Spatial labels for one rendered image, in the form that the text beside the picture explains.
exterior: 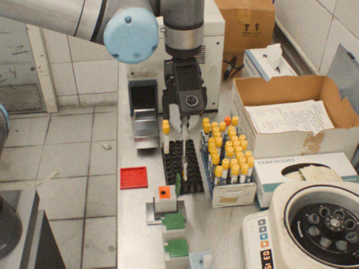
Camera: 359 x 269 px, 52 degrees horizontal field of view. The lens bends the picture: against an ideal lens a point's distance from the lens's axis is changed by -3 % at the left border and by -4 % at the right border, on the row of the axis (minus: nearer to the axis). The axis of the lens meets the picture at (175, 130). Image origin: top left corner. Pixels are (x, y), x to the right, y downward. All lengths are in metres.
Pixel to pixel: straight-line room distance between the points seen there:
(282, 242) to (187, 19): 0.44
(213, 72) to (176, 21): 0.45
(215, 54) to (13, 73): 1.79
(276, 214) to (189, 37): 0.38
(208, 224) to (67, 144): 1.70
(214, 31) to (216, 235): 0.53
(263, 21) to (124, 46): 1.02
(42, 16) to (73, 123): 2.12
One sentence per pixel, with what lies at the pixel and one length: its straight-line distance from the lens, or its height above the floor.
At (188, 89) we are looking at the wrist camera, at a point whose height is 1.19.
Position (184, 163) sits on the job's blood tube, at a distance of 0.89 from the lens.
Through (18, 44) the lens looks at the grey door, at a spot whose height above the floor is 0.54.
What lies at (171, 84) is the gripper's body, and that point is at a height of 1.18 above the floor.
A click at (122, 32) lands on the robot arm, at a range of 0.52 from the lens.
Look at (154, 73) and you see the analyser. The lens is 1.09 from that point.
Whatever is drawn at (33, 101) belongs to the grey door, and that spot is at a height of 0.11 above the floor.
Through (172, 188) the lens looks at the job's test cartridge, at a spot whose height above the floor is 0.95.
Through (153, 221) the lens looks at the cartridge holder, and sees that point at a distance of 0.87.
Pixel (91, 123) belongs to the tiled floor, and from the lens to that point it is 2.60.
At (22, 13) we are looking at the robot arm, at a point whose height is 1.40.
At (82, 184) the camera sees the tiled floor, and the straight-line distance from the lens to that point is 2.20.
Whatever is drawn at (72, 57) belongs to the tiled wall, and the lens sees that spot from 2.58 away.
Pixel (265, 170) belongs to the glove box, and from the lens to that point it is 0.92.
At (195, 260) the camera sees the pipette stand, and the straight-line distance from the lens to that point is 0.71.
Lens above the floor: 1.58
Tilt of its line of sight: 40 degrees down
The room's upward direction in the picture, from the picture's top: straight up
